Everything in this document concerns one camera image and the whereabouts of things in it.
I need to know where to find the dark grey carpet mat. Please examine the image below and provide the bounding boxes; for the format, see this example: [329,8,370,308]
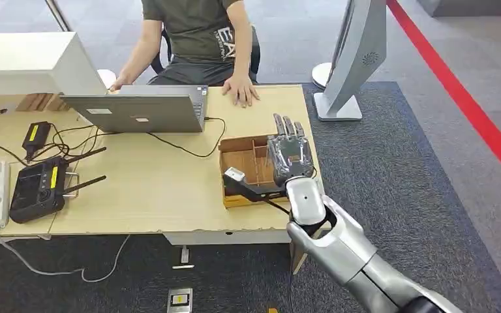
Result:
[0,82,501,313]

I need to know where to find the metal floor socket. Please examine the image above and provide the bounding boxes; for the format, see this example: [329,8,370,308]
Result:
[166,288,194,313]

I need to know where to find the grey display stand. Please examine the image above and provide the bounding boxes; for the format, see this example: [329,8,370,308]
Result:
[312,0,388,123]

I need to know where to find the grey laptop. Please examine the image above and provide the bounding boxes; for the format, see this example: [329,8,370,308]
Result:
[60,84,209,134]

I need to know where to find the tangled black cables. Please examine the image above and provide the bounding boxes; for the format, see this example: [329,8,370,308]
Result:
[0,116,119,178]

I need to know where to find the pale wooden desk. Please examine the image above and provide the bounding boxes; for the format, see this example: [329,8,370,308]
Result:
[0,84,326,276]

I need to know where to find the black adapter yellow label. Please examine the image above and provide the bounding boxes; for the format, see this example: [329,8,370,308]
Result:
[21,121,53,163]

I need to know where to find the white round base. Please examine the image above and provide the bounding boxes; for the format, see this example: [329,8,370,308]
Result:
[311,62,334,91]

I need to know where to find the person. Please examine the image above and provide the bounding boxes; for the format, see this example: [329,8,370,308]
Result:
[109,0,261,109]

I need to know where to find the white box-shaped device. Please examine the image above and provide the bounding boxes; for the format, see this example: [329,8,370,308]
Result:
[0,31,109,98]

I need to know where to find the wooden card box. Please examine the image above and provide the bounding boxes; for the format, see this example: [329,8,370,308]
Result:
[219,134,322,209]

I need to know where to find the black laptop cable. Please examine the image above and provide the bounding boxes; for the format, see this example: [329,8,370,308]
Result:
[145,116,227,159]

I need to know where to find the black remote controller with antennas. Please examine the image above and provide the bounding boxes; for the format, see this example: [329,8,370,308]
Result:
[8,147,108,224]

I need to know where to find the person's right hand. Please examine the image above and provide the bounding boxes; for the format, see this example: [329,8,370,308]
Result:
[109,75,134,93]

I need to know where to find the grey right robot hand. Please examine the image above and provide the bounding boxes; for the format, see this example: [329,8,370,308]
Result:
[267,113,316,187]

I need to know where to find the person's left hand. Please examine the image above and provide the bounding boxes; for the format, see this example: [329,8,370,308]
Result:
[221,74,261,109]

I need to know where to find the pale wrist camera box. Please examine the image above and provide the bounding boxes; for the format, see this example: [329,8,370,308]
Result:
[222,167,291,204]

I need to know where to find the white power cord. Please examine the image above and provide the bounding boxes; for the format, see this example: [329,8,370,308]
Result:
[0,228,132,284]

